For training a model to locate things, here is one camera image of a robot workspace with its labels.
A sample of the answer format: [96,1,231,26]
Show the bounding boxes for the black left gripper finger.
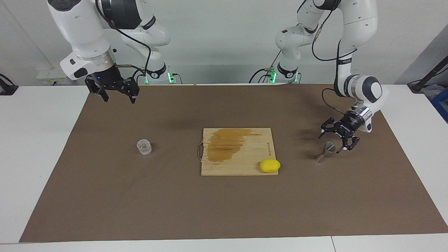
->
[336,134,361,154]
[318,117,342,139]

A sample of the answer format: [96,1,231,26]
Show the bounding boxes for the steel double jigger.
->
[314,141,336,164]

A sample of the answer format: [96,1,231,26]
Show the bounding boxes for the yellow lemon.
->
[260,159,281,174]

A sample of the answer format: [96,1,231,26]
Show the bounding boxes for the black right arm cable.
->
[95,0,152,84]

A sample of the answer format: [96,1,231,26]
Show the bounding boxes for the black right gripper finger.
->
[121,78,140,104]
[86,76,109,103]

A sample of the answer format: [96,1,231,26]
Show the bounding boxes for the blue box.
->
[430,86,448,123]

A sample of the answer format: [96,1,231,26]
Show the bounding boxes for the black stand pole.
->
[408,56,448,93]

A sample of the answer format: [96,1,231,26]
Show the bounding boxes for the black left base cables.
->
[248,51,282,84]

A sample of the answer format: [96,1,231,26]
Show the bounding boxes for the small clear glass cup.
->
[136,139,152,155]

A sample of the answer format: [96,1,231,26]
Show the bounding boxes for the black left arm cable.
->
[297,0,358,116]

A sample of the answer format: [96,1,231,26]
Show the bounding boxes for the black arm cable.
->
[95,0,152,84]
[297,0,358,116]

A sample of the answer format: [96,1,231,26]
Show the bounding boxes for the brown table mat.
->
[19,83,448,243]

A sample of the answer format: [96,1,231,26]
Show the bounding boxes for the stained bamboo cutting board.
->
[197,128,279,176]

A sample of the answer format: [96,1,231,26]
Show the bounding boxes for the white power strip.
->
[36,68,76,85]

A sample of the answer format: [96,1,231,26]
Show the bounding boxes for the black clamp mount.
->
[0,73,19,96]

